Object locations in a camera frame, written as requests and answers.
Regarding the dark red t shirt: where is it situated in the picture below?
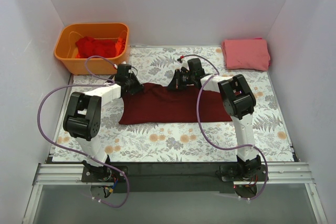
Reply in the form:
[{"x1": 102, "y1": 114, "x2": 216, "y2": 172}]
[{"x1": 119, "y1": 83, "x2": 231, "y2": 125}]

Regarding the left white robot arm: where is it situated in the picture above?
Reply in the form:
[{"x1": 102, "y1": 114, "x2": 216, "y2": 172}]
[{"x1": 63, "y1": 63, "x2": 144, "y2": 182}]

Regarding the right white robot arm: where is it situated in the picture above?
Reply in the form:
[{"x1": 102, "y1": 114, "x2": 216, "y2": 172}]
[{"x1": 167, "y1": 54, "x2": 265, "y2": 181}]

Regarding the orange t shirt in bin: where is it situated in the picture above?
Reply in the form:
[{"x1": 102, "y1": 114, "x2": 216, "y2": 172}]
[{"x1": 115, "y1": 30, "x2": 127, "y2": 56}]

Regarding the bright red t shirt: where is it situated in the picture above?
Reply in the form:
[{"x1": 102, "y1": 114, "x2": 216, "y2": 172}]
[{"x1": 75, "y1": 37, "x2": 117, "y2": 58}]

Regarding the folded pink t shirt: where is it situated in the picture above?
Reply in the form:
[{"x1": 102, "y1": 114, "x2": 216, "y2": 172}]
[{"x1": 221, "y1": 38, "x2": 271, "y2": 71}]

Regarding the orange plastic bin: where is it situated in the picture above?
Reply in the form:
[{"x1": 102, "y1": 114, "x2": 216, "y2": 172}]
[{"x1": 54, "y1": 23, "x2": 130, "y2": 75}]

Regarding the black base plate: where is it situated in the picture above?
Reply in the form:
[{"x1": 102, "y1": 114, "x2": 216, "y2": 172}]
[{"x1": 81, "y1": 162, "x2": 268, "y2": 198}]

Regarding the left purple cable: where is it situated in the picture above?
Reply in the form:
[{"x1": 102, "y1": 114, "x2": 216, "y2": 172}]
[{"x1": 37, "y1": 55, "x2": 131, "y2": 209}]

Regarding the purple cable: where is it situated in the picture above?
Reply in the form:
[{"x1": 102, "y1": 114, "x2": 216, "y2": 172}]
[
  {"x1": 37, "y1": 55, "x2": 131, "y2": 209},
  {"x1": 177, "y1": 54, "x2": 269, "y2": 204}
]

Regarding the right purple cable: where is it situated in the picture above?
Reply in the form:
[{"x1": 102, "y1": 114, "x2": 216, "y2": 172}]
[{"x1": 177, "y1": 54, "x2": 269, "y2": 204}]

